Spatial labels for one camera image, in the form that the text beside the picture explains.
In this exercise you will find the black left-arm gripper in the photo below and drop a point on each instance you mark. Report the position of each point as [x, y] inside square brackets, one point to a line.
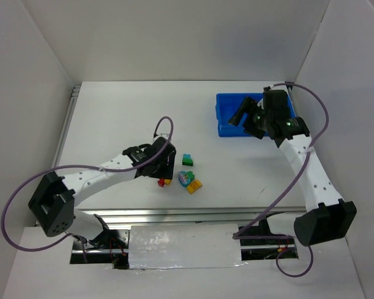
[161, 168]

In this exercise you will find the aluminium frame rail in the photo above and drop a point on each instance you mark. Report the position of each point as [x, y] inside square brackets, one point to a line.
[174, 216]

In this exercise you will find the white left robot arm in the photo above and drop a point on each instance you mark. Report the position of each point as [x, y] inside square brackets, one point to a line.
[55, 200]

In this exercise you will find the red lego brick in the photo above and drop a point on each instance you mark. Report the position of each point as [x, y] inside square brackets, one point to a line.
[161, 182]

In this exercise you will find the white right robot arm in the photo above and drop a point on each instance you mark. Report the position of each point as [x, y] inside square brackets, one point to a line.
[328, 215]

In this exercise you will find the yellow curved lego brick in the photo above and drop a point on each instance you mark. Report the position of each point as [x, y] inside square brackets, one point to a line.
[193, 186]

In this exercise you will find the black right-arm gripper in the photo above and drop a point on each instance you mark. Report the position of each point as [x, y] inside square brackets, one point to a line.
[253, 119]

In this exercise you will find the silver foil covered board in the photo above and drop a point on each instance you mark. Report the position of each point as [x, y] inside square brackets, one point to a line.
[183, 246]

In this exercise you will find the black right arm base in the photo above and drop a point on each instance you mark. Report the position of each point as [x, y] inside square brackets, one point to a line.
[267, 249]

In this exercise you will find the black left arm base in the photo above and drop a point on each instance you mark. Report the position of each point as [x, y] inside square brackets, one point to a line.
[110, 249]

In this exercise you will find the small green lego brick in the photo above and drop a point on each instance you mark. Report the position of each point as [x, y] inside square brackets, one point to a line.
[191, 175]

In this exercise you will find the blue plastic bin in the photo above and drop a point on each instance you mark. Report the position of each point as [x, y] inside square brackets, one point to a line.
[228, 103]

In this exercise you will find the green curved lego brick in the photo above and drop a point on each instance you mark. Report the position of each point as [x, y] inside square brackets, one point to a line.
[187, 162]

